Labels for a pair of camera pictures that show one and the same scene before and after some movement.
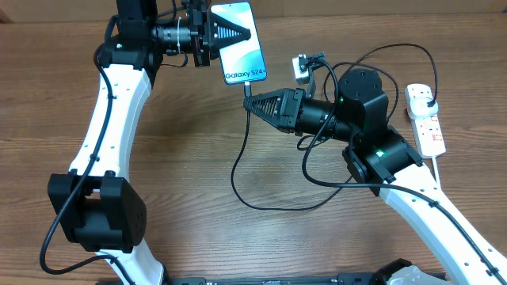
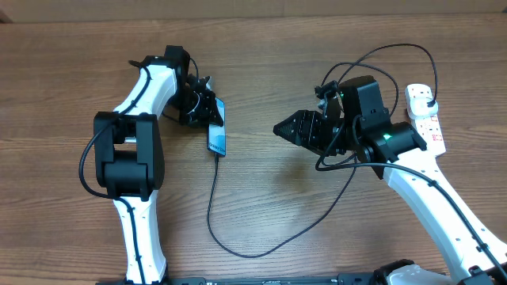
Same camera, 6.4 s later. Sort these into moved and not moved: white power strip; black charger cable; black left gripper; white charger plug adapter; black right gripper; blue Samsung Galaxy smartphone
Moved: black left gripper; black charger cable; blue Samsung Galaxy smartphone; black right gripper
Not moved: white power strip; white charger plug adapter
